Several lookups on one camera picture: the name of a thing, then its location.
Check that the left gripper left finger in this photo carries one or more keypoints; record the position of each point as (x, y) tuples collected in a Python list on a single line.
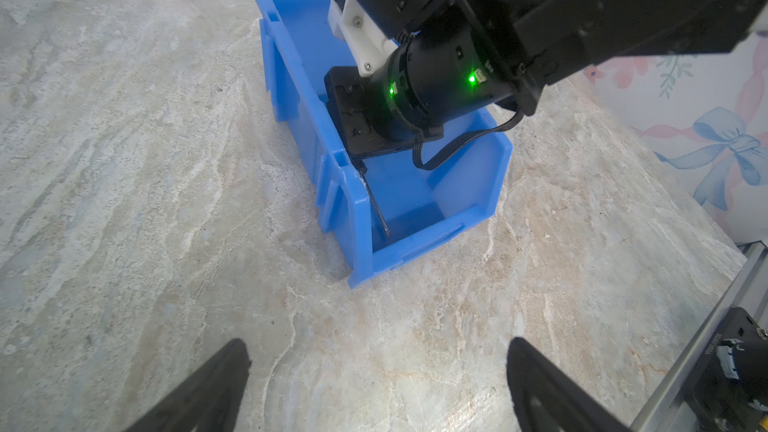
[(208, 400)]

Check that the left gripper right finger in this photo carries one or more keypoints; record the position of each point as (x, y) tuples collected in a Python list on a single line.
[(545, 399)]

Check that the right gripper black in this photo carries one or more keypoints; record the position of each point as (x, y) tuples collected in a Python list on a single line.
[(376, 115)]

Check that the black handled screwdriver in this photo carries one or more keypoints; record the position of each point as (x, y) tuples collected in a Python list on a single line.
[(362, 170)]

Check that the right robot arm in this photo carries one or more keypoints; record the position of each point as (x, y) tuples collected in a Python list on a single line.
[(453, 57)]

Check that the blue plastic bin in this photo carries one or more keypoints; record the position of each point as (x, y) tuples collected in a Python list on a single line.
[(423, 209)]

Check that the aluminium rail frame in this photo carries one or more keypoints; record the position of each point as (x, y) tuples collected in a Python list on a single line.
[(667, 410)]

